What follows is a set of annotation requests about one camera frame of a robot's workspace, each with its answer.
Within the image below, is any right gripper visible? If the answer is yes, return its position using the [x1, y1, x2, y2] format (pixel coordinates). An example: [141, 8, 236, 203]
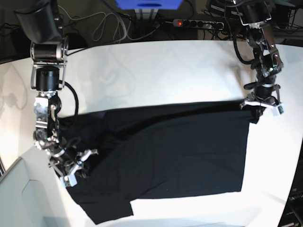
[48, 148, 98, 178]

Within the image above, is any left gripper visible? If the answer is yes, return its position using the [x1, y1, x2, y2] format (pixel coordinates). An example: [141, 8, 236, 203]
[239, 81, 282, 124]

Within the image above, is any black T-shirt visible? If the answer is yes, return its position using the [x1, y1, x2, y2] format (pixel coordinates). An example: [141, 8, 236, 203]
[62, 102, 251, 224]

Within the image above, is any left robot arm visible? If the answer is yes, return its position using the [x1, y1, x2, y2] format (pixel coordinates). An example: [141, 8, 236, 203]
[226, 0, 284, 123]

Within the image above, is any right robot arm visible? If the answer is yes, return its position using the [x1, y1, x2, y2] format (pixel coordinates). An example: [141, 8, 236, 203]
[14, 0, 96, 184]

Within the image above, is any black power strip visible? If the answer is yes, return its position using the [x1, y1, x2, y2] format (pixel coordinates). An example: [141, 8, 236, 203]
[172, 19, 224, 30]

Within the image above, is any blue plastic box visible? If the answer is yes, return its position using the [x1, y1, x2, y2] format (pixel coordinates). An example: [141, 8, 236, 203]
[115, 0, 183, 10]

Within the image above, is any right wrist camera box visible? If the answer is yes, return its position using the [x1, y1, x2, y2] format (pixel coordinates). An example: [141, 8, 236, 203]
[59, 175, 77, 188]

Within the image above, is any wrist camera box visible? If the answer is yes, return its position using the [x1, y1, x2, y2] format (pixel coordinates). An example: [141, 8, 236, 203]
[271, 103, 284, 116]
[59, 175, 77, 188]

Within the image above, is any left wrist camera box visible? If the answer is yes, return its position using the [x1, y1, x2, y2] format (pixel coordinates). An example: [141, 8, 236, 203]
[271, 103, 284, 116]

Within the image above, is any grey cable on floor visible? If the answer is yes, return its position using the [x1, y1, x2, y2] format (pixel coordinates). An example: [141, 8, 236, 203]
[56, 4, 157, 43]

